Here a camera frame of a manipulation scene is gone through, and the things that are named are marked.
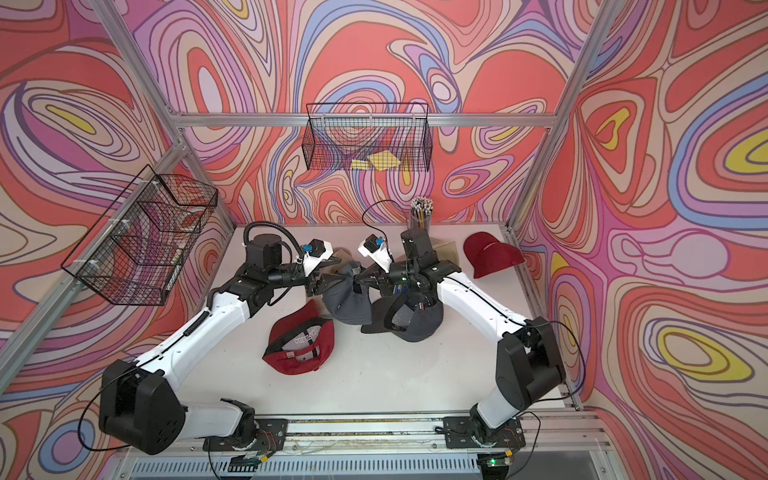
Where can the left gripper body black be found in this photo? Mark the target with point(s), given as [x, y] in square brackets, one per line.
[287, 276]

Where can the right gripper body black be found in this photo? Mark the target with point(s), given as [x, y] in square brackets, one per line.
[401, 273]

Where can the dark grey cap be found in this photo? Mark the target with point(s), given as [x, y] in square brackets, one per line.
[347, 301]
[405, 318]

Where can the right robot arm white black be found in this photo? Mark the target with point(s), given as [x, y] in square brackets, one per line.
[528, 362]

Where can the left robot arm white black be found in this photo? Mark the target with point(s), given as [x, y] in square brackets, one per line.
[138, 402]

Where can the beige cap back right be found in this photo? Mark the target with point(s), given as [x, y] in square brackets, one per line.
[447, 251]

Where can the dark red cap front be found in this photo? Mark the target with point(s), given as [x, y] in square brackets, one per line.
[301, 342]

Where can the dark red cap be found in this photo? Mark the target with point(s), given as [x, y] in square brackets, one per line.
[301, 342]
[489, 255]

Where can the dark red cap back right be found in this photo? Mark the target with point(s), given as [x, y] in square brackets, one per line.
[489, 255]

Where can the pencil cup with pencils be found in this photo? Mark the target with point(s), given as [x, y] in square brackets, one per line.
[420, 213]

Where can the yellow sticky notes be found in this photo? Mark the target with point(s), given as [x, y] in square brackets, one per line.
[379, 161]

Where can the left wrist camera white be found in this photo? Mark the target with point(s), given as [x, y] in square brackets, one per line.
[315, 252]

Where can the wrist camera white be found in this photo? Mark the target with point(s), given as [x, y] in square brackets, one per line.
[376, 249]
[315, 252]

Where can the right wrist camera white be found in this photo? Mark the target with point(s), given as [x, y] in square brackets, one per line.
[376, 249]

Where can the black wire basket back wall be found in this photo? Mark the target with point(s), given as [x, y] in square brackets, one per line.
[337, 132]

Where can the black wire basket wall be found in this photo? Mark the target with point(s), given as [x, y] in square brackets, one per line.
[136, 250]
[337, 132]

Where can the black wire basket left wall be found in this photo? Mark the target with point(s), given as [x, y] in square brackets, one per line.
[136, 250]

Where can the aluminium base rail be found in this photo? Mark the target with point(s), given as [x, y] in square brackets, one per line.
[545, 444]

